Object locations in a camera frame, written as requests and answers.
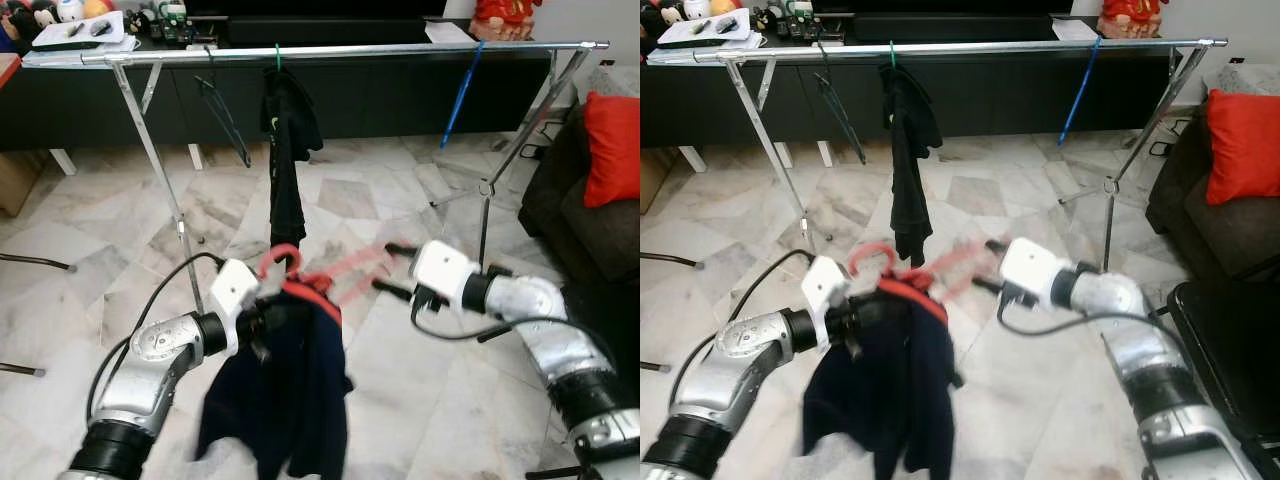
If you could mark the white paper sheet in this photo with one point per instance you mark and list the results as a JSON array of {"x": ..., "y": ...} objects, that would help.
[
  {"x": 1075, "y": 30},
  {"x": 448, "y": 32}
]

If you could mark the dark sofa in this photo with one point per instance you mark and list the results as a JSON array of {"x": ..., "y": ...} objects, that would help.
[
  {"x": 1230, "y": 235},
  {"x": 590, "y": 240}
]

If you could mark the navy blue shirt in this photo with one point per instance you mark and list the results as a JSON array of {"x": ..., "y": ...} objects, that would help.
[
  {"x": 290, "y": 400},
  {"x": 890, "y": 400}
]

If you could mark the stack of white papers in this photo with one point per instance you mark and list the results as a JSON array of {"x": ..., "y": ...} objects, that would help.
[
  {"x": 120, "y": 48},
  {"x": 745, "y": 46}
]

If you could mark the white tray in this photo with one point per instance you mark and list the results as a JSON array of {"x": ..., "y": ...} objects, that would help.
[
  {"x": 680, "y": 37},
  {"x": 50, "y": 38}
]

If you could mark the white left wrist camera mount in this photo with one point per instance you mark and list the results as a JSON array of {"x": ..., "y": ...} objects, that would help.
[
  {"x": 825, "y": 290},
  {"x": 235, "y": 290}
]

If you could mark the black metal frame stool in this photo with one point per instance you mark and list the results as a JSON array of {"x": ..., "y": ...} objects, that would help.
[{"x": 1235, "y": 350}]

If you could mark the black soundbar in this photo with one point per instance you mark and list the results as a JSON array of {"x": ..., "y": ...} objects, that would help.
[{"x": 960, "y": 28}]

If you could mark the red pillow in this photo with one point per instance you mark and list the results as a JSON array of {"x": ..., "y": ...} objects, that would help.
[
  {"x": 1245, "y": 150},
  {"x": 612, "y": 150}
]

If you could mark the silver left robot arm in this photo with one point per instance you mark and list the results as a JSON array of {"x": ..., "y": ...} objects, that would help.
[
  {"x": 150, "y": 370},
  {"x": 740, "y": 360}
]

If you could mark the green plastic hanger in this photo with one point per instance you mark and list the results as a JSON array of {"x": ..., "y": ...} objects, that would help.
[
  {"x": 893, "y": 55},
  {"x": 277, "y": 58}
]

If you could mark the black shirt with green logo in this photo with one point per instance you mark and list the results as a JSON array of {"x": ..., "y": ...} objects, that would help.
[
  {"x": 288, "y": 180},
  {"x": 910, "y": 190}
]

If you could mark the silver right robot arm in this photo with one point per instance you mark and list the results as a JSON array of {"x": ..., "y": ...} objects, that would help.
[
  {"x": 1140, "y": 340},
  {"x": 560, "y": 340}
]

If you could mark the black television console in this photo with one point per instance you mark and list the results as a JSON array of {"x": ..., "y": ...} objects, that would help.
[
  {"x": 1000, "y": 100},
  {"x": 380, "y": 100}
]

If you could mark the orange ball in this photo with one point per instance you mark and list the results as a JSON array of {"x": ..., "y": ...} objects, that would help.
[
  {"x": 98, "y": 7},
  {"x": 722, "y": 5}
]

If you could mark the light wooden cabinet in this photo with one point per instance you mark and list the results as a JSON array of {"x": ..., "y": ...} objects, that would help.
[
  {"x": 20, "y": 185},
  {"x": 655, "y": 180}
]

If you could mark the blue plastic hanger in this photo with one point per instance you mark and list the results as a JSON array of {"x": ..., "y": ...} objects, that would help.
[
  {"x": 460, "y": 100},
  {"x": 1080, "y": 92}
]

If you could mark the thin black hanger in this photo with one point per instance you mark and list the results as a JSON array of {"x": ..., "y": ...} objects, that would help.
[
  {"x": 228, "y": 128},
  {"x": 840, "y": 120}
]

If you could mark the red figurine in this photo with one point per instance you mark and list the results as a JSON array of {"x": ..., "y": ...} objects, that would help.
[
  {"x": 1132, "y": 18},
  {"x": 505, "y": 20}
]

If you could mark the silver metal clothes rack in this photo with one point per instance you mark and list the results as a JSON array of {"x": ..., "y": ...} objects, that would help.
[
  {"x": 400, "y": 50},
  {"x": 1000, "y": 47}
]

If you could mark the red plastic hanger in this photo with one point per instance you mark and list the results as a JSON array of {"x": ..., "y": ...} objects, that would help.
[
  {"x": 318, "y": 282},
  {"x": 925, "y": 278}
]

